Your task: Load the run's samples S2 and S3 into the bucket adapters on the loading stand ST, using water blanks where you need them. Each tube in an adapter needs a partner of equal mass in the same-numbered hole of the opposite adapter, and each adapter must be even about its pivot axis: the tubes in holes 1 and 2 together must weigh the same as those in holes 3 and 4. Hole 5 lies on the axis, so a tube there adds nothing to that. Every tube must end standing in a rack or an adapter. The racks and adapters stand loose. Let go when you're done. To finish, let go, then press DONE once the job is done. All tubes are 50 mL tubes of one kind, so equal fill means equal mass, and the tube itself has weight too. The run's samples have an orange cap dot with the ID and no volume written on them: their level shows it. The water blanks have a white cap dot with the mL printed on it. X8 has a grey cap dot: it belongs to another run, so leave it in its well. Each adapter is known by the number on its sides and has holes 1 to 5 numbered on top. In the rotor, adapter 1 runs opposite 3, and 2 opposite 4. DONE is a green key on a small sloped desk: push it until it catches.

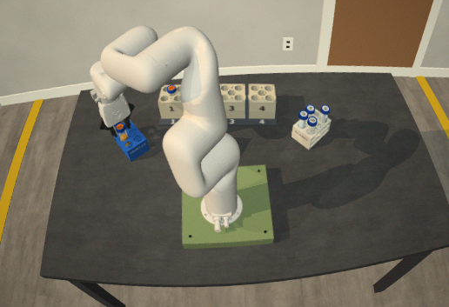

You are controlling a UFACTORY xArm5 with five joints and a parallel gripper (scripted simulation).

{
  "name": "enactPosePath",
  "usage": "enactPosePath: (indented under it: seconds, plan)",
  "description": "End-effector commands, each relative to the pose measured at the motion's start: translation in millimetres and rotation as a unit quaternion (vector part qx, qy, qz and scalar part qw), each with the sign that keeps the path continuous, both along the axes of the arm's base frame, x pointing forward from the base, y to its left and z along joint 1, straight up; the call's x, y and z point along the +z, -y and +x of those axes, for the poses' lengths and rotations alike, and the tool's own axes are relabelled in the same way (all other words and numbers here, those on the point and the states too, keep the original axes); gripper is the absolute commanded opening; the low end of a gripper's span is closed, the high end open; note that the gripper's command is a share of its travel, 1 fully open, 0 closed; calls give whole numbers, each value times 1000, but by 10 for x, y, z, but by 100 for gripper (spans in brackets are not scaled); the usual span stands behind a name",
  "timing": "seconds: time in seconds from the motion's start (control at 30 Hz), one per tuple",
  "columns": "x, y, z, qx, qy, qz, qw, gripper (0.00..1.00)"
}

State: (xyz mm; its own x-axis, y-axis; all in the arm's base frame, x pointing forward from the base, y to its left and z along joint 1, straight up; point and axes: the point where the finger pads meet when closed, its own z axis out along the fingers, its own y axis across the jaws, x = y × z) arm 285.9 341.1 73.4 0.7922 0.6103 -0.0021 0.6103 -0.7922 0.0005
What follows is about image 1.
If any cream tube rack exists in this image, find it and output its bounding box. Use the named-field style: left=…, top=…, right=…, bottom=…
left=292, top=110, right=331, bottom=150

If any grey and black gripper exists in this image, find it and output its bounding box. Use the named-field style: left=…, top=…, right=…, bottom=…
left=98, top=93, right=135, bottom=137

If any blue tube rack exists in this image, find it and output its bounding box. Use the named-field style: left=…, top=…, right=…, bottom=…
left=114, top=120, right=150, bottom=162

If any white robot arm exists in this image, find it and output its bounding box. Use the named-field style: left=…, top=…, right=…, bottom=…
left=90, top=26, right=243, bottom=232

